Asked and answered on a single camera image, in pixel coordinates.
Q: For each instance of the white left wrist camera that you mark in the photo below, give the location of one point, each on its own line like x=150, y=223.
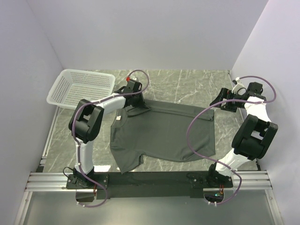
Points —
x=133, y=85

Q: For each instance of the white plastic basket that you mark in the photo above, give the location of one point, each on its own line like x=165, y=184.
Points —
x=72, y=85

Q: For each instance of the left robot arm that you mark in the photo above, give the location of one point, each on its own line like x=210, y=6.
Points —
x=86, y=122

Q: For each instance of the black base beam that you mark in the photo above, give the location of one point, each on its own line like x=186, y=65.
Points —
x=146, y=184

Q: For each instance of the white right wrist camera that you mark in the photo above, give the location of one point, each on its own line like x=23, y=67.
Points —
x=238, y=85

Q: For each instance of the dark grey t shirt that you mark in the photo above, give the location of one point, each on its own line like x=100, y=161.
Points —
x=166, y=131

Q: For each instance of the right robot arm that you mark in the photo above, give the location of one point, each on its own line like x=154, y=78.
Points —
x=254, y=136

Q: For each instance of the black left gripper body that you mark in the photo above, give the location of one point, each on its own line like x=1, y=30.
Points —
x=138, y=101

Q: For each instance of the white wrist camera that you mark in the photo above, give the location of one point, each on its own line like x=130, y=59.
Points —
x=133, y=85
x=238, y=85

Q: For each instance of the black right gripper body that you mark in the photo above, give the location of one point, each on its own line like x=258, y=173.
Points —
x=232, y=106

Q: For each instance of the aluminium rail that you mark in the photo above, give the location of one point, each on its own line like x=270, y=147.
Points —
x=52, y=182

